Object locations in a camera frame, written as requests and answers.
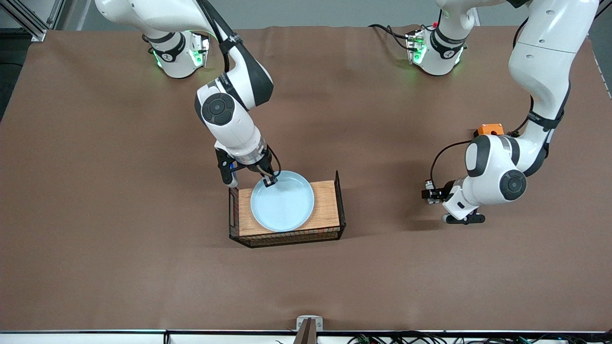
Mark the aluminium frame profile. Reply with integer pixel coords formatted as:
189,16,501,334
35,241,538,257
0,0,48,42
48,0,66,30

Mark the light blue round plate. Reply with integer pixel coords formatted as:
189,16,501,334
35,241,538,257
250,171,316,233

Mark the black cable bundle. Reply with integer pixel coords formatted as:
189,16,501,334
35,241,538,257
275,331,612,344

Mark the black wire basket wooden base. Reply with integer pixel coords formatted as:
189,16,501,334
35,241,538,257
228,170,346,248

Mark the orange button enclosure box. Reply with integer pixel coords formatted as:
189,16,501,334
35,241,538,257
474,123,505,139

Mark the green grey contact block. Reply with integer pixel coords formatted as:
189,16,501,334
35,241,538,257
425,180,443,205

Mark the brown table cover sheet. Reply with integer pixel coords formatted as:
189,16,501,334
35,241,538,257
0,25,612,333

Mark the grey metal bracket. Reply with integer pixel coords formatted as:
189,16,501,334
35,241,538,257
296,315,324,332

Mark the white table edge rail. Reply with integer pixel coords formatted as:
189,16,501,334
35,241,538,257
0,330,612,344

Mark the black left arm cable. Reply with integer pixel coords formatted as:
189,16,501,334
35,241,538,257
430,14,536,182

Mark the dark camera pole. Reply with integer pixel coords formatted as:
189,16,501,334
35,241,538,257
293,319,317,344

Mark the black base power cable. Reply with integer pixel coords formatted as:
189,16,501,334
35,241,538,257
368,24,413,51

